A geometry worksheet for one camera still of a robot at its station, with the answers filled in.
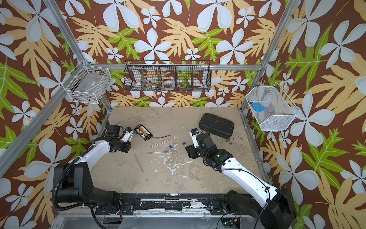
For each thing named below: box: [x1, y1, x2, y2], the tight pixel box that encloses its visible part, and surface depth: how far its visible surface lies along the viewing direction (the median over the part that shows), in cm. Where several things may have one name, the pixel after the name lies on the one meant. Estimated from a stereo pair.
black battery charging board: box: [133, 124, 153, 142], surface depth 106 cm
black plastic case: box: [198, 113, 235, 139], surface depth 104 cm
